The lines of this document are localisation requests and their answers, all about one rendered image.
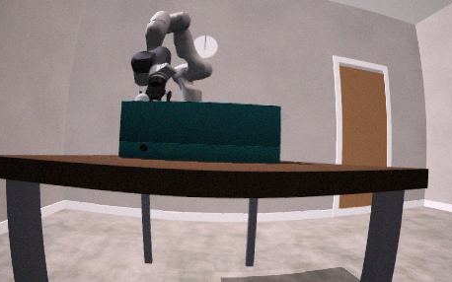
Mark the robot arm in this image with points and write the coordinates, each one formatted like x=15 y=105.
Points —
x=147 y=64

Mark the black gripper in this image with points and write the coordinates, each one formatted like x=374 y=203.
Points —
x=158 y=84

